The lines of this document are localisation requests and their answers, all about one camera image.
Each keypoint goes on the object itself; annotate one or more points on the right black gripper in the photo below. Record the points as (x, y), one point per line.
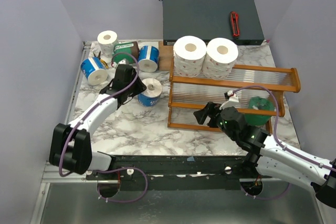
(210, 114)

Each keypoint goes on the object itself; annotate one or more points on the blue wrapped paper roll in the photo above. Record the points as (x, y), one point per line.
(94, 71)

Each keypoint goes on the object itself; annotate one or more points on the small green object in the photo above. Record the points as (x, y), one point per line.
(122, 51)

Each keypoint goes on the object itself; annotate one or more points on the red black utility knife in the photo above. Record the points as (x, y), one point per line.
(234, 18)

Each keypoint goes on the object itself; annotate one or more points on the aluminium frame rail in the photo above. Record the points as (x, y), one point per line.
(51, 173)

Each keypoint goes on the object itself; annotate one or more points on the brown wooden board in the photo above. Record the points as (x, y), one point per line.
(165, 57)

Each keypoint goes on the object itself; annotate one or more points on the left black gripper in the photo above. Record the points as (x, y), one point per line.
(140, 87)

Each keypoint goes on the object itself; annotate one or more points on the plain white paper roll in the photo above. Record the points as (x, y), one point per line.
(107, 41)

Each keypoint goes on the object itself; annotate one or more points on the white red-dotted paper roll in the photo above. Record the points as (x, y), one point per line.
(189, 53)

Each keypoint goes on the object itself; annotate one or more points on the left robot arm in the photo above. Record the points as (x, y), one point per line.
(71, 148)

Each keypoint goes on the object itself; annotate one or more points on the dark grey rack-mount device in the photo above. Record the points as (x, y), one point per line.
(209, 19)

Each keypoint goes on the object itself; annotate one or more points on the black yellow pliers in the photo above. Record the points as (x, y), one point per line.
(101, 60)

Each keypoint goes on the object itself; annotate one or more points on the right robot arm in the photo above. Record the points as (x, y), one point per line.
(271, 156)

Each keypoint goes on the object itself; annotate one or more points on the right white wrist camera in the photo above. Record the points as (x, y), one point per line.
(231, 99)

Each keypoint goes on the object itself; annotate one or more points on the blue object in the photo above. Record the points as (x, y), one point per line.
(148, 59)

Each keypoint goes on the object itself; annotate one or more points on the orange wooden shelf rack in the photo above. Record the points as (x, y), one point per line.
(253, 90)

